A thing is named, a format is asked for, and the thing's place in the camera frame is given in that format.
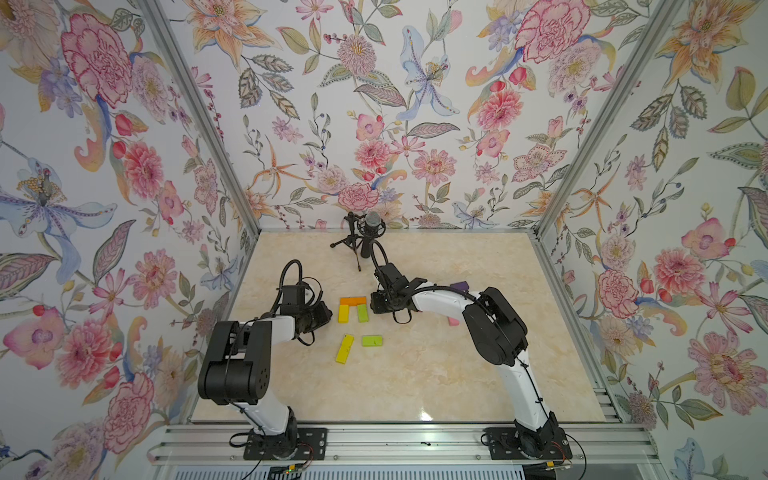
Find black microphone tripod stand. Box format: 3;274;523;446
330;212;371;271

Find black mesh microphone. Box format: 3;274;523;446
359;211;386;258

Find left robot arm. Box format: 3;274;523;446
197;281;332;456

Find orange long block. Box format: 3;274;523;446
339;296;367;307

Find yellow short block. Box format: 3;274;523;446
338;304;350;324

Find purple block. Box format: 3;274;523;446
450;281;470;293

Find aluminium front rail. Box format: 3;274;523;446
148;423;660;466

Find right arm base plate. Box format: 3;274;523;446
480;427;573;462

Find lime green block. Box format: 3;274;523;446
356;304;369;323
362;335;383;348

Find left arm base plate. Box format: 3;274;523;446
243;427;328;461

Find yellow long block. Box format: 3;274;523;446
335;334;355;365

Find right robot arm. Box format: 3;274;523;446
371;263;562;459

